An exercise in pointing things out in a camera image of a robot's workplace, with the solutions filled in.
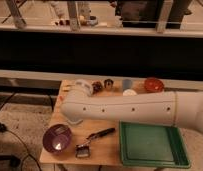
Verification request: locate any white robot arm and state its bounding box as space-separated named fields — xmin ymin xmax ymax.
xmin=61 ymin=80 xmax=203 ymax=135

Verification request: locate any dark round small object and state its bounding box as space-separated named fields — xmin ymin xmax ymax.
xmin=92 ymin=81 xmax=103 ymax=93

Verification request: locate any small metal cup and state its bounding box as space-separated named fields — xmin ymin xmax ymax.
xmin=104 ymin=79 xmax=114 ymax=90

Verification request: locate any purple bowl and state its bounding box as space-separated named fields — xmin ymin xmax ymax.
xmin=42 ymin=124 xmax=72 ymax=154

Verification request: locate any black cable on floor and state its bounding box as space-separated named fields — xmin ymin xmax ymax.
xmin=0 ymin=121 xmax=43 ymax=171

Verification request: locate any green plastic tray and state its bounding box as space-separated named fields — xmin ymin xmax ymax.
xmin=119 ymin=122 xmax=190 ymax=169

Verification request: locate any black handled metal tool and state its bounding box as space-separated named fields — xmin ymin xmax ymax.
xmin=75 ymin=127 xmax=116 ymax=158

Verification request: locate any white round lid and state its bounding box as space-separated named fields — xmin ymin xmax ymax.
xmin=123 ymin=89 xmax=137 ymax=96

